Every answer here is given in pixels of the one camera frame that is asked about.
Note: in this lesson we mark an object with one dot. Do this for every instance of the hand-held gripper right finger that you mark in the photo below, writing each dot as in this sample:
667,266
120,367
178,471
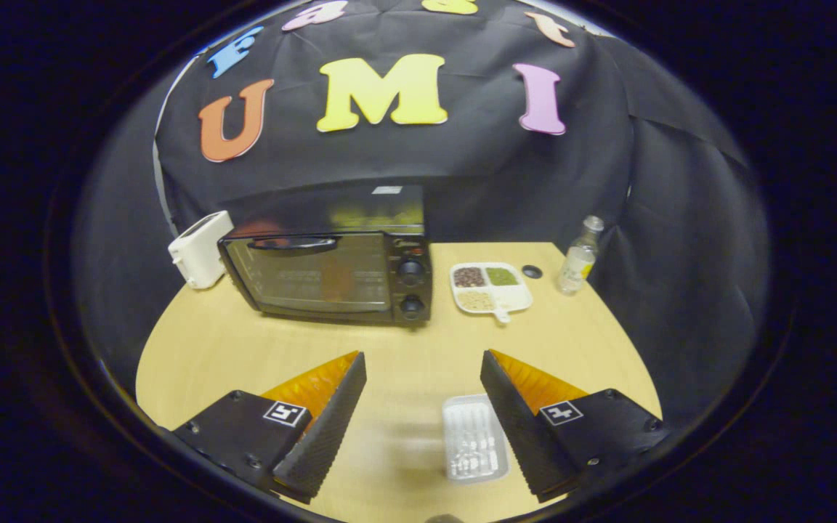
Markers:
520,428

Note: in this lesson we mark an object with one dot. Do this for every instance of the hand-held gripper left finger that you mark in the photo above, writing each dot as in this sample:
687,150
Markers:
331,428

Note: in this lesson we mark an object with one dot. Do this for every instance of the black toaster oven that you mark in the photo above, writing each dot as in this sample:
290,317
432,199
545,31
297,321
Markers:
360,211

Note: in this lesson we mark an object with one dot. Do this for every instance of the white bread toaster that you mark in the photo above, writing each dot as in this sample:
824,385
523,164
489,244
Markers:
197,250

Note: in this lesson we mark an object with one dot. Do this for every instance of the white divided plate of grains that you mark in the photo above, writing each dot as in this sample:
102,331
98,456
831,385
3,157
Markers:
513,296

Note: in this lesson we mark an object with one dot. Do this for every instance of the black round table grommet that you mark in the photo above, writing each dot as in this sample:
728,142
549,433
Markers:
532,272

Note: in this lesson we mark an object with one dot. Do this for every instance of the clear plastic bottle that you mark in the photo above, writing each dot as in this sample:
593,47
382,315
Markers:
578,265

